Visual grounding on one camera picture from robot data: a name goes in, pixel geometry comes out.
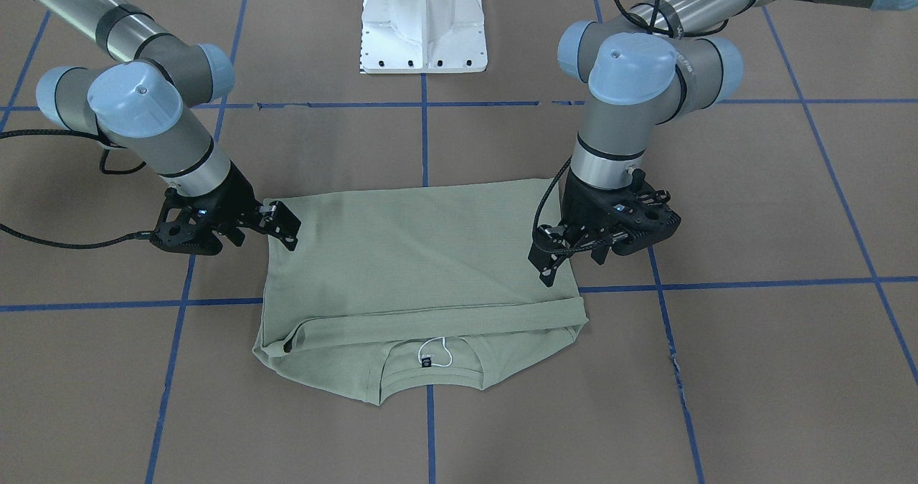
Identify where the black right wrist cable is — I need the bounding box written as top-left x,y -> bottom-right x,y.
0,129 -> 155,250

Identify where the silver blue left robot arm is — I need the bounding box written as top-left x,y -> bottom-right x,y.
529,0 -> 916,287

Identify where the olive green long-sleeve shirt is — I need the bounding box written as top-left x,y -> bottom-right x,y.
252,179 -> 588,405

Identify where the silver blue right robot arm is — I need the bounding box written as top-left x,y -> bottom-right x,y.
33,0 -> 301,255

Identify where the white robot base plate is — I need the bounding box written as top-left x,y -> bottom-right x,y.
359,0 -> 488,75

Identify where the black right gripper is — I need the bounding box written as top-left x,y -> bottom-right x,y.
148,163 -> 301,255

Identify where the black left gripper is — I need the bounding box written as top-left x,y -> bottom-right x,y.
528,170 -> 681,288

